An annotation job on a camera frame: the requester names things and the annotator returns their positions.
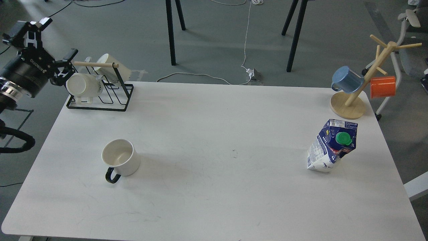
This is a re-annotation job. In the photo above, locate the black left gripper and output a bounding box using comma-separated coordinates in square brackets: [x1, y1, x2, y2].
[1, 18, 78, 98]

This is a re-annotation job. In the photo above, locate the white mug black handle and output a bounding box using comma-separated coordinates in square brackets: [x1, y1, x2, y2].
[101, 139, 141, 184]

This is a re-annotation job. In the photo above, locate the blue white milk carton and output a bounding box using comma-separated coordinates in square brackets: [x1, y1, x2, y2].
[307, 119, 358, 173]

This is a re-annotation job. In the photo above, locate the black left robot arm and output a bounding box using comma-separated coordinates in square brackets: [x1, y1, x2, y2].
[0, 18, 78, 112]

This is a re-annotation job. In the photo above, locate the white mug on rack front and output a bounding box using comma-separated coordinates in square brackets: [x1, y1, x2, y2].
[66, 73, 104, 104]

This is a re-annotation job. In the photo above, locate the white mug on rack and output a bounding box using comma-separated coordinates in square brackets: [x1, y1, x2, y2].
[66, 73, 104, 104]
[94, 53, 132, 86]

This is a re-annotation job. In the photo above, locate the white mug on rack rear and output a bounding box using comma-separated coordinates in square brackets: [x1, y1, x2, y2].
[94, 53, 132, 86]

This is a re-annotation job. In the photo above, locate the black table leg left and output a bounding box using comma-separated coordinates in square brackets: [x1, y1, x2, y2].
[165, 0, 187, 66]

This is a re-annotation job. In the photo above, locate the black table leg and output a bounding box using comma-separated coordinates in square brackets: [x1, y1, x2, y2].
[165, 0, 187, 66]
[281, 0, 308, 73]

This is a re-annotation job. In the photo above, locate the grey power adapter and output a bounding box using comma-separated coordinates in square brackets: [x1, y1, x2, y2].
[246, 68, 262, 81]

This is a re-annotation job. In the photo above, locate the black table leg right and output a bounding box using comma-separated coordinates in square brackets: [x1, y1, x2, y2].
[281, 0, 308, 73]

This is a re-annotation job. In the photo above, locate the blue mug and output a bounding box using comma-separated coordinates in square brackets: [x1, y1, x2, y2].
[331, 66, 364, 94]

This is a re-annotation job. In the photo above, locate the wooden mug tree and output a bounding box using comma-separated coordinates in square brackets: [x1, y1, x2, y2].
[330, 34, 421, 119]

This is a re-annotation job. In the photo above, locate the orange mug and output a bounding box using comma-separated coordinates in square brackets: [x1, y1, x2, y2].
[370, 76, 396, 99]

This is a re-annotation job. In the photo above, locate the grey office chair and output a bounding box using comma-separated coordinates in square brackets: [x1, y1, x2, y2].
[374, 0, 428, 121]

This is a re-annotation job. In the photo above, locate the black floor cable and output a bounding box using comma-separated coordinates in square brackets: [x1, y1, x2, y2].
[0, 0, 126, 56]

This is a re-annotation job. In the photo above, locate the black wire mug rack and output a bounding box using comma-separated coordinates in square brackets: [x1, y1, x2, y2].
[66, 61, 134, 112]

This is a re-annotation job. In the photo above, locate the white power cable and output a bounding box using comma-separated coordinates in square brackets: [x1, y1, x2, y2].
[156, 0, 264, 85]

